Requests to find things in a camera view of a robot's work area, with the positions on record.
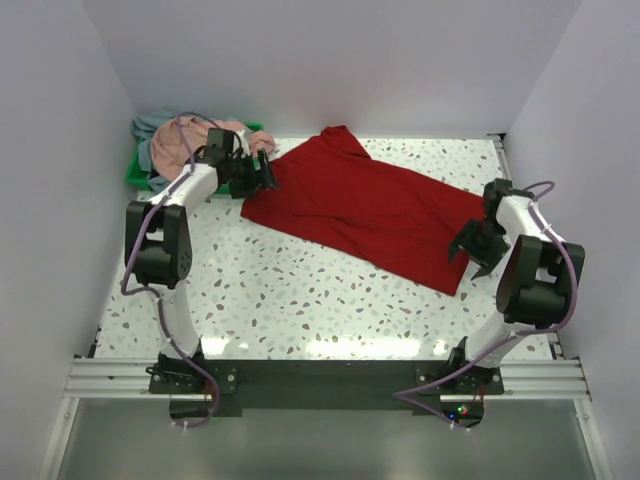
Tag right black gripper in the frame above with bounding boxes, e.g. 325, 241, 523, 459
448, 216, 510, 278

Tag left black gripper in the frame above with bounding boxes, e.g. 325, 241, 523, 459
226, 148, 280, 199

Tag red t shirt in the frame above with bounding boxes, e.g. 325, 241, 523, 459
241, 126, 483, 296

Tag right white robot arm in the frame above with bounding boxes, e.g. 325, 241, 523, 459
441, 179, 586, 393

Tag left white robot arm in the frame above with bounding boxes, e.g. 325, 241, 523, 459
120, 127, 279, 392

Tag pink t shirt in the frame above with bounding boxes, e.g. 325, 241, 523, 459
151, 115, 276, 181

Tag green plastic bin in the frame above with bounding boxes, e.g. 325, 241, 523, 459
123, 121, 265, 196

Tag light blue t shirt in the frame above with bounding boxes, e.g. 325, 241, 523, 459
130, 110, 176, 192

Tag aluminium frame rail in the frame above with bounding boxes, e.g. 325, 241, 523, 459
37, 324, 609, 480

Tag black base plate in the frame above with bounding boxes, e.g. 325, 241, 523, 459
146, 357, 505, 426

